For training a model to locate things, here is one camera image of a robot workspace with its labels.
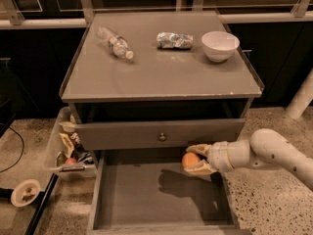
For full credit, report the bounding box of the orange fruit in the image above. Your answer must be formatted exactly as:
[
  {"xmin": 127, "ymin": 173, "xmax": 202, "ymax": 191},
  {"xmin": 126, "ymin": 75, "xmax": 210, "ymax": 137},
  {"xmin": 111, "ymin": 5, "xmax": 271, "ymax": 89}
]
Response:
[{"xmin": 182, "ymin": 153, "xmax": 201, "ymax": 167}]

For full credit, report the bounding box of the white metal railing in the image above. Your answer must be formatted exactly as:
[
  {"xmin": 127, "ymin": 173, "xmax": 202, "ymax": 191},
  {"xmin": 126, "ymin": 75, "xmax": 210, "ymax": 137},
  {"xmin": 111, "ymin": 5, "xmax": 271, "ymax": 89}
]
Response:
[{"xmin": 0, "ymin": 0, "xmax": 313, "ymax": 28}]

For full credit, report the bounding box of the yellow snack packet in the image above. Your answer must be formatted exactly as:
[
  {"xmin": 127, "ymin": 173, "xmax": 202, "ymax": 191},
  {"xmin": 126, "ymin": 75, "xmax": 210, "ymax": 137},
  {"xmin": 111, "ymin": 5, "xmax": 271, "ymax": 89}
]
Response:
[{"xmin": 60, "ymin": 133, "xmax": 75, "ymax": 158}]

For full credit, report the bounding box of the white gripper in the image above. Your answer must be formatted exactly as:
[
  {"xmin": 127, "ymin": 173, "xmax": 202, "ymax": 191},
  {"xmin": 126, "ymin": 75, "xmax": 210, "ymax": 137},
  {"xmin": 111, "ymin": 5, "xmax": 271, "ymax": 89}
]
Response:
[{"xmin": 184, "ymin": 141, "xmax": 234, "ymax": 175}]

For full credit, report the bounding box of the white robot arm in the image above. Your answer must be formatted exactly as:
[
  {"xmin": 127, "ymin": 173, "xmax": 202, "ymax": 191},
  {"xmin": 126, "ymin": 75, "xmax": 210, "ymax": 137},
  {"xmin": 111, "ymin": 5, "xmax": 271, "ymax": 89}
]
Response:
[{"xmin": 182, "ymin": 107, "xmax": 313, "ymax": 190}]

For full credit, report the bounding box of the black cable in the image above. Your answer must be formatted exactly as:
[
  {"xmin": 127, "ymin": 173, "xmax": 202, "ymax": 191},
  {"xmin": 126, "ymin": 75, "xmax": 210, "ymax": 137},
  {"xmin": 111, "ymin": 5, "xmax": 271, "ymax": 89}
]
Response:
[{"xmin": 0, "ymin": 122, "xmax": 25, "ymax": 174}]

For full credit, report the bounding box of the grey cabinet with glass top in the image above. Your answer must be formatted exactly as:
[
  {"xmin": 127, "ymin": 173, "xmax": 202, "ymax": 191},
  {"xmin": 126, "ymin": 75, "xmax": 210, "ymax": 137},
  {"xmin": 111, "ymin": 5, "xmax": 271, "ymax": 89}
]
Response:
[{"xmin": 59, "ymin": 10, "xmax": 265, "ymax": 164}]

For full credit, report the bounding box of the brass drawer knob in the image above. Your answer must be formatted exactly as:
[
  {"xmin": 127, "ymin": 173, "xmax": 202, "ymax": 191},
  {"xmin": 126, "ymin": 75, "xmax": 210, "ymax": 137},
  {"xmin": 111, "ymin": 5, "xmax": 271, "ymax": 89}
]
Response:
[{"xmin": 158, "ymin": 133, "xmax": 166, "ymax": 142}]

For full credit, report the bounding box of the red apple in bin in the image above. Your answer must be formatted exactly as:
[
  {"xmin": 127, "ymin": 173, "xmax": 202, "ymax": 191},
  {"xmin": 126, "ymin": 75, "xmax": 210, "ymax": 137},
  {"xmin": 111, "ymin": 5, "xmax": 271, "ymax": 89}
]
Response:
[{"xmin": 65, "ymin": 158, "xmax": 77, "ymax": 165}]

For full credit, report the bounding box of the clear plastic water bottle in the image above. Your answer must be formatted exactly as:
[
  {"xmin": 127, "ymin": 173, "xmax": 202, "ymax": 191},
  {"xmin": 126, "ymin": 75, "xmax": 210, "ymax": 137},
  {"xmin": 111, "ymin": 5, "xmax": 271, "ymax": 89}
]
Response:
[{"xmin": 97, "ymin": 26, "xmax": 134, "ymax": 60}]

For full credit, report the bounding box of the grey top drawer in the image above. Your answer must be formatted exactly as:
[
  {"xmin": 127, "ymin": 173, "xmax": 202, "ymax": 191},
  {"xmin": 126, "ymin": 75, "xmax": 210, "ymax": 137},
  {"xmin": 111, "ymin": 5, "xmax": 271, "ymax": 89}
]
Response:
[{"xmin": 75, "ymin": 118, "xmax": 246, "ymax": 150}]

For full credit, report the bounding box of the grey open middle drawer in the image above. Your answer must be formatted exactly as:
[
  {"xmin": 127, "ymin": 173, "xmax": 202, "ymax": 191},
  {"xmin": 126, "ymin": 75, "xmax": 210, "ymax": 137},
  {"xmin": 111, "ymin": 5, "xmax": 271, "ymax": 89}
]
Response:
[{"xmin": 87, "ymin": 148, "xmax": 252, "ymax": 235}]

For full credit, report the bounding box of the clear plastic storage bin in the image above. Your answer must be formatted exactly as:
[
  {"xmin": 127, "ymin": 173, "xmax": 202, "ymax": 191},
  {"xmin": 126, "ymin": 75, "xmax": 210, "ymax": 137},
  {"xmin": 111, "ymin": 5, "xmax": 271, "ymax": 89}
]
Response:
[{"xmin": 44, "ymin": 107, "xmax": 97, "ymax": 180}]

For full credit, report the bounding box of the white ceramic bowl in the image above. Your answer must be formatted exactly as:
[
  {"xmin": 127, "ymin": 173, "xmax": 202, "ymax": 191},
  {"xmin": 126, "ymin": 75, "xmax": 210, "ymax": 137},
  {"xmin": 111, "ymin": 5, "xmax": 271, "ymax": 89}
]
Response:
[{"xmin": 201, "ymin": 31, "xmax": 240, "ymax": 63}]

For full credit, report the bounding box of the crumpled silver snack bag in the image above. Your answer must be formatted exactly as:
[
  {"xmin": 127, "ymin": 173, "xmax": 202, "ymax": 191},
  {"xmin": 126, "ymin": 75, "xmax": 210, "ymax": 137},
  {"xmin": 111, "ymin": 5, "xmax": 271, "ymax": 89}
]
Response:
[{"xmin": 156, "ymin": 32, "xmax": 193, "ymax": 50}]

